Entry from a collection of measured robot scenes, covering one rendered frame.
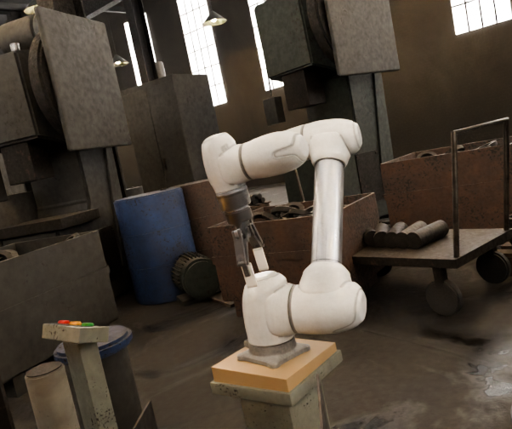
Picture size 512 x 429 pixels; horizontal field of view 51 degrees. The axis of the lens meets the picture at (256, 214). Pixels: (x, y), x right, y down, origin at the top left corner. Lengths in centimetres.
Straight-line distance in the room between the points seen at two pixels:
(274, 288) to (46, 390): 76
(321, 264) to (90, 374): 86
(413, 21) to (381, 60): 710
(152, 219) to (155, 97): 201
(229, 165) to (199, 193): 322
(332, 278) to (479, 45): 1121
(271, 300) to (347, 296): 24
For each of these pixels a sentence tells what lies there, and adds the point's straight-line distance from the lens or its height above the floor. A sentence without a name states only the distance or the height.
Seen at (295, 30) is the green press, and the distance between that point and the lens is 593.
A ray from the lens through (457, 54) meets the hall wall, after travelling 1280.
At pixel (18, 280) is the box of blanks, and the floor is 61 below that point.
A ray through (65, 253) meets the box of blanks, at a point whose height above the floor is 67.
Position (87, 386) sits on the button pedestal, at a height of 40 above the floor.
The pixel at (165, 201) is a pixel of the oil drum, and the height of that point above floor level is 80.
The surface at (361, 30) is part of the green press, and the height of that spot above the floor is 204.
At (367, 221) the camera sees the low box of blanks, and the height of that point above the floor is 46.
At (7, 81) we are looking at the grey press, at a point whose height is 196.
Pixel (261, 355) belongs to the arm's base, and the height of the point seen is 42.
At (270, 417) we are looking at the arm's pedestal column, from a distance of 183.
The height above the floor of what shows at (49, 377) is 51.
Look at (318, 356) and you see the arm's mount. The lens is 178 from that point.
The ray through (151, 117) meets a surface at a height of 163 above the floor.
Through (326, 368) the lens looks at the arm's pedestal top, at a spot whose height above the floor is 33.
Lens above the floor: 106
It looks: 7 degrees down
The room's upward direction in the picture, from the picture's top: 11 degrees counter-clockwise
